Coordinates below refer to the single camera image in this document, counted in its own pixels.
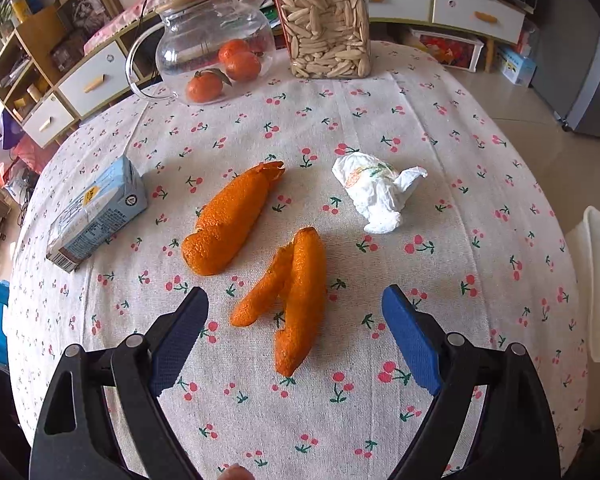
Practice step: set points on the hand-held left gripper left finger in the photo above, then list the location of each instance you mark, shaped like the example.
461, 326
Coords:
177, 340

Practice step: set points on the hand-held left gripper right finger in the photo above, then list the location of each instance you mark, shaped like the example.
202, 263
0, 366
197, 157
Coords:
410, 335

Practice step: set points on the long split orange peel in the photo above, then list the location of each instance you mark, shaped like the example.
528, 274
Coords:
302, 300

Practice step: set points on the wide orange peel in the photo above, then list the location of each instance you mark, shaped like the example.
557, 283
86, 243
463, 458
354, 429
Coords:
225, 225

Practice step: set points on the large printed tissue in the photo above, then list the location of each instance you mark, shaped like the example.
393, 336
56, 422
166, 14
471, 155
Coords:
375, 195

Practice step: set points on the light blue drink carton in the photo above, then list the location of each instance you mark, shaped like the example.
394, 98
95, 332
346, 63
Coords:
95, 210

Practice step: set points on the person's left hand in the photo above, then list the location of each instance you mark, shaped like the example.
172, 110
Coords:
235, 473

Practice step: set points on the cherry print tablecloth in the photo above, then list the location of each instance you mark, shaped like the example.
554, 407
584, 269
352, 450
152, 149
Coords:
430, 260

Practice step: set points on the tangerine with leaf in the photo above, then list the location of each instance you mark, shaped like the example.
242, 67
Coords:
205, 88

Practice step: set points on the white storage box red print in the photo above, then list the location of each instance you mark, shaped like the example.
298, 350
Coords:
445, 50

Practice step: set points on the blue white box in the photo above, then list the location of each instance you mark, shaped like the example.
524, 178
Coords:
517, 65

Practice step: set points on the glass teapot with wooden lid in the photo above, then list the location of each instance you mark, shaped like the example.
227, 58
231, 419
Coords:
205, 35

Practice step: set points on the brown patterned box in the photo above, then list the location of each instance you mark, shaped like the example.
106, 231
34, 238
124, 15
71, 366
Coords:
67, 52

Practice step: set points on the clear jar of seeds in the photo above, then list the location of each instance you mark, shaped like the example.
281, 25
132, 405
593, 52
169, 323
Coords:
320, 35

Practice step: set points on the clear plastic container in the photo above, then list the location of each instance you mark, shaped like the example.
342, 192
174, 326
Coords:
528, 40

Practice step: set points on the pink cloth cover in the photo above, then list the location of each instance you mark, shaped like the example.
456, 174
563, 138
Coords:
125, 20

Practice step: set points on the wooden shelf unit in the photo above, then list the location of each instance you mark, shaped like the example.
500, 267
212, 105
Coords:
35, 45

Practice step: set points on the white wooden sideboard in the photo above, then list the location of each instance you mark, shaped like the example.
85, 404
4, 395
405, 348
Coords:
460, 10

